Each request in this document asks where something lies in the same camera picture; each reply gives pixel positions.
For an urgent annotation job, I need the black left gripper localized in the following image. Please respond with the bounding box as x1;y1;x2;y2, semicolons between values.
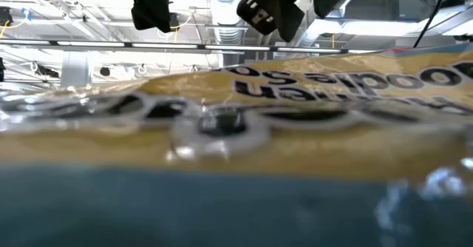
121;0;191;34

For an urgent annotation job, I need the blue Maruchan ramen pack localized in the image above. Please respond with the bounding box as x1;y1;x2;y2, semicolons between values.
0;42;473;247

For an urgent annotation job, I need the LED light bar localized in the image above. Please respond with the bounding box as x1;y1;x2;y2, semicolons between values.
0;38;389;55

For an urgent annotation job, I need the white ceiling light panel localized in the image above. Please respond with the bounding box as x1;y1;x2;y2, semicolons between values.
310;17;473;37

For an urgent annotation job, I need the silver diagonal duct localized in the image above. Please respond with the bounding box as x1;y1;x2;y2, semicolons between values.
295;0;370;50

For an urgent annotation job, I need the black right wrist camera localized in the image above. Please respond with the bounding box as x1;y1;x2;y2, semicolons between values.
236;0;279;36

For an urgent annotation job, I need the silver ventilation duct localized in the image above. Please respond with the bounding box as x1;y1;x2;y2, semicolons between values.
205;0;256;67

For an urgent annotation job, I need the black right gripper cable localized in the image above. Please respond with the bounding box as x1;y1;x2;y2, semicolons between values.
412;0;451;49

